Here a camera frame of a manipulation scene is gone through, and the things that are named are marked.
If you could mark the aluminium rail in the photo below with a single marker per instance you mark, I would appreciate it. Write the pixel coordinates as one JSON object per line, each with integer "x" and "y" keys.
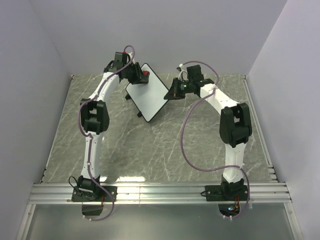
{"x": 270, "y": 166}
{"x": 142, "y": 193}

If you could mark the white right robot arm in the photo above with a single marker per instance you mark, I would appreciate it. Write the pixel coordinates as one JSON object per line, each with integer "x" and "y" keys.
{"x": 235, "y": 126}

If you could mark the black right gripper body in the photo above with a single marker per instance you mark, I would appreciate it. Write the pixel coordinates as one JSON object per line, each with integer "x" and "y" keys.
{"x": 181, "y": 88}

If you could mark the aluminium front rail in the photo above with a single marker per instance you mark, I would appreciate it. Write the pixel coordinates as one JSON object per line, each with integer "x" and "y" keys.
{"x": 142, "y": 193}

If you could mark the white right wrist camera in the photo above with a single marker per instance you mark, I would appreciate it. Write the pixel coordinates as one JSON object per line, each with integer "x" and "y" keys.
{"x": 182, "y": 72}

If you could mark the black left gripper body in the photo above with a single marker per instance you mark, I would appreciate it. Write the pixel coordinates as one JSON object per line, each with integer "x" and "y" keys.
{"x": 133, "y": 74}

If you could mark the aluminium right side rail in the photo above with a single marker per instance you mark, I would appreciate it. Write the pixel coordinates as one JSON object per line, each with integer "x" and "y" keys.
{"x": 270, "y": 166}

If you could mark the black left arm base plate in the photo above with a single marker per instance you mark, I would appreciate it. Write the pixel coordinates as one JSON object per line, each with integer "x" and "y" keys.
{"x": 99, "y": 196}

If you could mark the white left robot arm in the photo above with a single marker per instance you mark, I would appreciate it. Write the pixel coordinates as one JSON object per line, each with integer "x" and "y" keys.
{"x": 93, "y": 118}

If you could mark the small white whiteboard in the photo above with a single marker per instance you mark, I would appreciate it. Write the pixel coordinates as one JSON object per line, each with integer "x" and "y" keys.
{"x": 148, "y": 98}

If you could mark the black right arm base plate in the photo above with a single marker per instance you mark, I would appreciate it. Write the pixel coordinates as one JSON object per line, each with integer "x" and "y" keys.
{"x": 225, "y": 192}

